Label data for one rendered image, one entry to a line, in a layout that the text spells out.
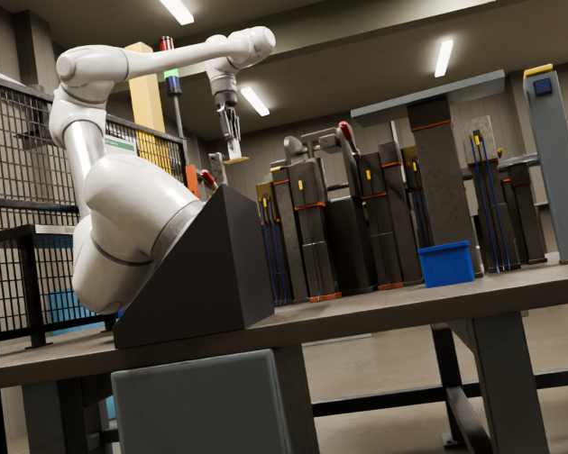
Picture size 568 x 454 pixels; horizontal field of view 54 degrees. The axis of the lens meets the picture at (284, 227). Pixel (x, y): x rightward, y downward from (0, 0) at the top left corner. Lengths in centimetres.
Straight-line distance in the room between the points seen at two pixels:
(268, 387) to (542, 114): 89
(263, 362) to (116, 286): 42
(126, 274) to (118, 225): 13
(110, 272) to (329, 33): 496
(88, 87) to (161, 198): 64
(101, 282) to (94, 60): 67
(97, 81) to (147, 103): 110
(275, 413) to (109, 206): 51
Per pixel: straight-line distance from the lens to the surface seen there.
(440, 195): 142
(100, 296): 129
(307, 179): 154
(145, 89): 279
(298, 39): 600
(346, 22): 600
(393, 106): 144
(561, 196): 142
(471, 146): 159
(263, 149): 1001
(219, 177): 184
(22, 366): 118
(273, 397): 99
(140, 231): 112
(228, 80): 205
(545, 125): 144
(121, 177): 115
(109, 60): 169
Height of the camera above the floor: 77
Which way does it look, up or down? 5 degrees up
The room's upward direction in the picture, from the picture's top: 10 degrees counter-clockwise
